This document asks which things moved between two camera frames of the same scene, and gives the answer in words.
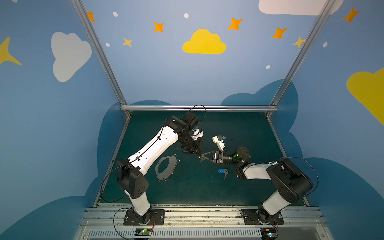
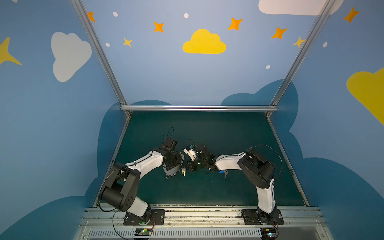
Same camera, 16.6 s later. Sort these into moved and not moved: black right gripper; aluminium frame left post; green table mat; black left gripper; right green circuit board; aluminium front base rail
Moved: black right gripper; black left gripper
Not moved: green table mat; aluminium front base rail; aluminium frame left post; right green circuit board
